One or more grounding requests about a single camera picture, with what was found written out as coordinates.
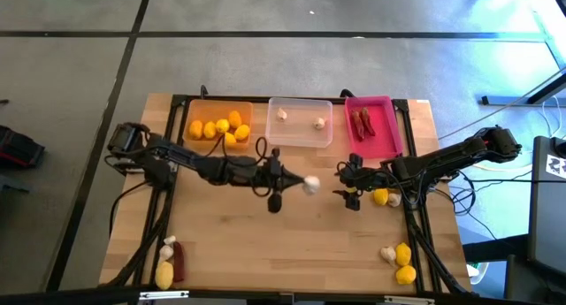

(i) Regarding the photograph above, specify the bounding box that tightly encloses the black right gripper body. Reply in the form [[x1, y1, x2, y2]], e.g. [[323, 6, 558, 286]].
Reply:
[[338, 153, 394, 193]]

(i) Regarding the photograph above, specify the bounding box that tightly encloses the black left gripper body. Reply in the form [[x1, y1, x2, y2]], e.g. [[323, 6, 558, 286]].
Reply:
[[238, 148, 288, 195]]

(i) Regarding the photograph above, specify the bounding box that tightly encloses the large white garlic bulb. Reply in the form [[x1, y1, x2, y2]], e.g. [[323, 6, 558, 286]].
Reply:
[[302, 175, 321, 196]]

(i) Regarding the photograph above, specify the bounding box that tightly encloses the clear plastic bin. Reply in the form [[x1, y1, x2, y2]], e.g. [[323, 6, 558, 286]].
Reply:
[[264, 96, 334, 149]]

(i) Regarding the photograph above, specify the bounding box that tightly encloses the orange plastic bin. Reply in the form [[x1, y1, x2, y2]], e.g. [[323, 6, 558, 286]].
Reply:
[[182, 99, 255, 150]]

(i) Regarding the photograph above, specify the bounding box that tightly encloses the dark red chili pepper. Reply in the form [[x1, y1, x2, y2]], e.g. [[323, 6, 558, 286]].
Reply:
[[172, 241, 187, 283]]

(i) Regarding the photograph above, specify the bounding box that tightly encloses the pale yellow lemon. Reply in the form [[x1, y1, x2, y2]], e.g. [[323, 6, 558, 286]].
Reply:
[[154, 261, 175, 291]]

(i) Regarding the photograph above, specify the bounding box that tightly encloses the pink plastic bin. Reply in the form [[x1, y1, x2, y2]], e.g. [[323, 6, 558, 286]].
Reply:
[[344, 95, 404, 160]]

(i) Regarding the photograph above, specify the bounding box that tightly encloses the black rig beam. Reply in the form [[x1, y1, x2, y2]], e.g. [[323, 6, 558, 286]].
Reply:
[[0, 286, 566, 305]]

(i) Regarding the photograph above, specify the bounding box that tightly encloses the white and green cup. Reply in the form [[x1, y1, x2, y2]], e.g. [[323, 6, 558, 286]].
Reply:
[[466, 261, 491, 285]]

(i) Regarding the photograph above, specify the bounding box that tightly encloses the black furniture beam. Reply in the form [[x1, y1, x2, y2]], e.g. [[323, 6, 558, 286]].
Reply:
[[462, 233, 532, 264]]

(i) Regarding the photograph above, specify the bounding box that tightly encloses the metal stand leg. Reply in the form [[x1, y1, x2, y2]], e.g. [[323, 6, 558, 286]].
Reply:
[[480, 68, 566, 107]]

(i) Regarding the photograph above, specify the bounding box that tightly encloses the black cabinet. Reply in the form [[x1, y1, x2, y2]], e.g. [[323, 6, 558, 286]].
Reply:
[[527, 135, 566, 278]]

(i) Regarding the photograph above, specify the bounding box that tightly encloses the white fiducial marker tag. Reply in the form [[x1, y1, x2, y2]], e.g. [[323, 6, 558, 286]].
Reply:
[[546, 153, 566, 179]]

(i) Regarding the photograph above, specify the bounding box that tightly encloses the black and red bag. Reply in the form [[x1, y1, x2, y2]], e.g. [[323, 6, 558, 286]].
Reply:
[[0, 125, 46, 168]]

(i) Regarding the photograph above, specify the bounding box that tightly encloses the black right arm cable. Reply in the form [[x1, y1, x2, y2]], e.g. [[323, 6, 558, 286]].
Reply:
[[334, 160, 425, 204]]

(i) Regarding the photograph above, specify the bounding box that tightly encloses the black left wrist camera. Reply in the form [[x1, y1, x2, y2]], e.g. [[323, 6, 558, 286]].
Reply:
[[266, 191, 284, 214]]

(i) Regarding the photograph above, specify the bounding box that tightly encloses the black aluminium side frame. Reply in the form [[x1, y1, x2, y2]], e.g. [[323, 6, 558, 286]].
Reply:
[[105, 94, 187, 289], [392, 97, 472, 295]]

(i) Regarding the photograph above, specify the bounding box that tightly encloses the black aluminium frame crossbar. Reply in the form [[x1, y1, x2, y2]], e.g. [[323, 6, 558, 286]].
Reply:
[[171, 94, 410, 105]]

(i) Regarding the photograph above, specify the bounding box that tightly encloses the coiled black floor cable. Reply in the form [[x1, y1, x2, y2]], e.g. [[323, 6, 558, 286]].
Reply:
[[435, 170, 499, 240]]

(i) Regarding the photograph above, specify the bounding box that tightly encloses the silver metal bracket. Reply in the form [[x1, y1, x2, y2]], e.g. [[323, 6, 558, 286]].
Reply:
[[383, 295, 437, 305], [139, 290, 190, 301]]

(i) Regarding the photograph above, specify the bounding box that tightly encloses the white floor cable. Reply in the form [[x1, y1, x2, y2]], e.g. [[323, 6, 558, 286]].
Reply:
[[468, 95, 566, 173]]

